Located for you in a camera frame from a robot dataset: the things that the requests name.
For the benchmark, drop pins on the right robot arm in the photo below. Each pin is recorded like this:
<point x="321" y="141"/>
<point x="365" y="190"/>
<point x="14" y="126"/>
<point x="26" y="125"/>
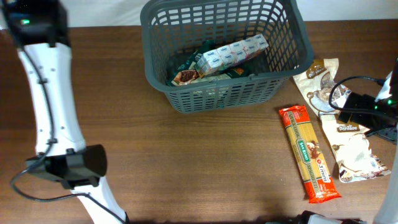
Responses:
<point x="378" y="114"/>

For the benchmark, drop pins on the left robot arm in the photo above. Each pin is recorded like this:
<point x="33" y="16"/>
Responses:
<point x="39" y="30"/>

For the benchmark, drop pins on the white tissue pack row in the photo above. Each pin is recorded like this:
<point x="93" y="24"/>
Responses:
<point x="231" y="55"/>

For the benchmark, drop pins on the beige flour bag lower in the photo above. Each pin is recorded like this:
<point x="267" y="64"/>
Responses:
<point x="351" y="150"/>

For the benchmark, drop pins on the beige nut bag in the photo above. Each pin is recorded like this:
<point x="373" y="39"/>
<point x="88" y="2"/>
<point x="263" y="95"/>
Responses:
<point x="315" y="85"/>

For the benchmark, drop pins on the orange spaghetti packet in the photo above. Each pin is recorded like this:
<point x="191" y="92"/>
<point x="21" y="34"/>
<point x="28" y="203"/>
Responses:
<point x="317" y="180"/>

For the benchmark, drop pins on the grey plastic basket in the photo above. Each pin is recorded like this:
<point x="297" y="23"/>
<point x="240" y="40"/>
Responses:
<point x="173" y="30"/>

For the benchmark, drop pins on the green snack bag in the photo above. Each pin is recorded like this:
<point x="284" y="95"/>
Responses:
<point x="186" y="73"/>

